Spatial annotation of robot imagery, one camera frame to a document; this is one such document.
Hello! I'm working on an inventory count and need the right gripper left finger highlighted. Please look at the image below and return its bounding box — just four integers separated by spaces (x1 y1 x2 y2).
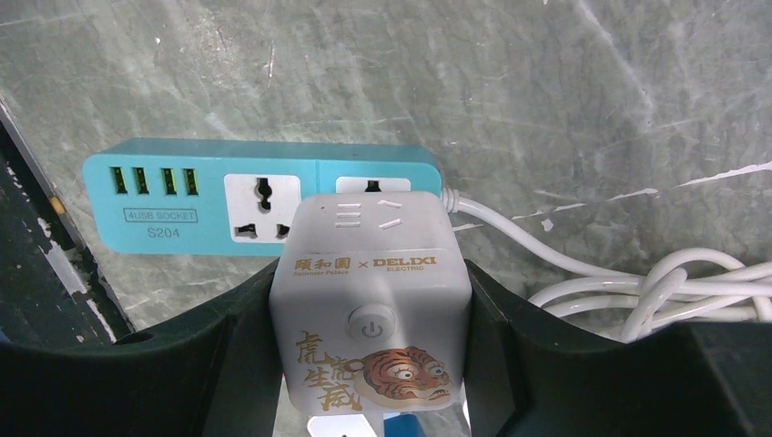
1 264 282 436

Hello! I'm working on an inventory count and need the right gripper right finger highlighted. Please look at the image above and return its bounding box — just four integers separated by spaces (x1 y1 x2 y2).
463 263 771 436

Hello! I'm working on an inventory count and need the small white charger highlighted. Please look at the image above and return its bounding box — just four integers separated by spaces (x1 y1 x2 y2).
307 414 377 437

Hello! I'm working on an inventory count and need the blue cube adapter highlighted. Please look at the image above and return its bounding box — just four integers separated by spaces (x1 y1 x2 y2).
383 414 426 437

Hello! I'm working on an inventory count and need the white cube socket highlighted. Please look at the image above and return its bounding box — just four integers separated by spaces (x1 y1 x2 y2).
269 191 472 416

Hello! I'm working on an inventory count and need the teal power strip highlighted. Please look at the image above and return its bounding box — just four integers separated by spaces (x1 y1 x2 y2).
81 137 772 344

